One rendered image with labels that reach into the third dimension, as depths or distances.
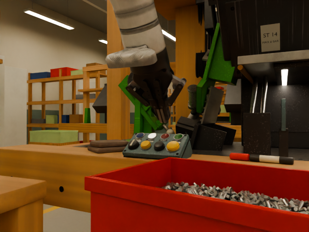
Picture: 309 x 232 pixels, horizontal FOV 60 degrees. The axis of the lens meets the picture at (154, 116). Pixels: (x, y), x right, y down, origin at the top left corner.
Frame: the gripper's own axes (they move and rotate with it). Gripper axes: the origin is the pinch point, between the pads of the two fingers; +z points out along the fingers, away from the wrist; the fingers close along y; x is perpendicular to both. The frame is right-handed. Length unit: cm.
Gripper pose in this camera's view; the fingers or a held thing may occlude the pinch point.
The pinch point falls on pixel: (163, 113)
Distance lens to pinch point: 56.7
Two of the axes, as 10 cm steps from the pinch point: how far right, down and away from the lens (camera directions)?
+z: 2.4, 8.2, 5.2
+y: -9.0, -0.1, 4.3
